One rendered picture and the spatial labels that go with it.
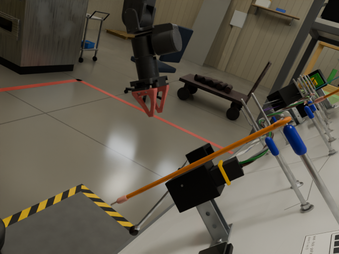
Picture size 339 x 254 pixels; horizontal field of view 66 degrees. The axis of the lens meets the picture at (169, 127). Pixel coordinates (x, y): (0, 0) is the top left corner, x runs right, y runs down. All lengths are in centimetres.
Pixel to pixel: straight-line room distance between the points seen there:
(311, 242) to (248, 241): 7
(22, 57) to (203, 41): 695
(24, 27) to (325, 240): 373
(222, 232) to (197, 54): 939
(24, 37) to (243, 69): 776
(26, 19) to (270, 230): 367
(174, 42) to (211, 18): 933
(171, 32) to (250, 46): 941
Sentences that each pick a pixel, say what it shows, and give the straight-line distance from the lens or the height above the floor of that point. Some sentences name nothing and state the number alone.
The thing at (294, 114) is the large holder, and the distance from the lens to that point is 106.
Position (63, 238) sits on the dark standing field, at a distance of 172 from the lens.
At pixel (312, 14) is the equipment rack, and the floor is 146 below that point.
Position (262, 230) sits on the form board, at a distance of 32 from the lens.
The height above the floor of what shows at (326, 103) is 118.
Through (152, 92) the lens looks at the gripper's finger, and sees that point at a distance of 66.
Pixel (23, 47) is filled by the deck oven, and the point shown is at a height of 38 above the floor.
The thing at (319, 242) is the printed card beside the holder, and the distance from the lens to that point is 26.
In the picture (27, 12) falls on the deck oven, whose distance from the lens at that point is 379.
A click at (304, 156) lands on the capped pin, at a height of 124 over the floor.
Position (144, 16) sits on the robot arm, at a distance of 70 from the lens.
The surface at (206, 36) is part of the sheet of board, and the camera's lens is 979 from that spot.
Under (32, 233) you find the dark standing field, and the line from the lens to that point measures 174.
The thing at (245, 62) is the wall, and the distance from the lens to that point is 1006.
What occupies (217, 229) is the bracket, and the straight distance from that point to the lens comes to 34.
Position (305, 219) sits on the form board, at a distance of 30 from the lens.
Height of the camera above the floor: 130
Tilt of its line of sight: 22 degrees down
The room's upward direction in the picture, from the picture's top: 19 degrees clockwise
